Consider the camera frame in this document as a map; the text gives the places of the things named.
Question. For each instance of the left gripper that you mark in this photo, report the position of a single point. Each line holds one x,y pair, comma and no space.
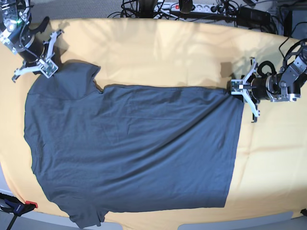
256,89

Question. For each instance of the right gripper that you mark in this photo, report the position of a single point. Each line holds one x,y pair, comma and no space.
31,49

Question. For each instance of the blue-grey T-shirt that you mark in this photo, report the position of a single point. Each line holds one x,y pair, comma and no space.
129,148

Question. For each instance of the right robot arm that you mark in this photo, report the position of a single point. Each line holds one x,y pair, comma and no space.
16,21

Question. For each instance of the black power adapter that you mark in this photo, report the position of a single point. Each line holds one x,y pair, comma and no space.
253,15

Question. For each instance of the yellow table cloth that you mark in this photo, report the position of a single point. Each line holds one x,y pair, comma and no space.
270,175

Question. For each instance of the white power strip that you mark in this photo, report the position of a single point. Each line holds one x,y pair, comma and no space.
198,10

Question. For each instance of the blue red table clamp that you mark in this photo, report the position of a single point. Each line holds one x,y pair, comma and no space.
12,205

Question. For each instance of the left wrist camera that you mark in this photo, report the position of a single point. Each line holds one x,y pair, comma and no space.
236,87

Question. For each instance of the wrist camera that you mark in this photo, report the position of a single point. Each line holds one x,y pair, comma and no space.
236,87
48,68

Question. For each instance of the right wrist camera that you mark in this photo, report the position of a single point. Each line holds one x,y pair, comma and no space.
48,68

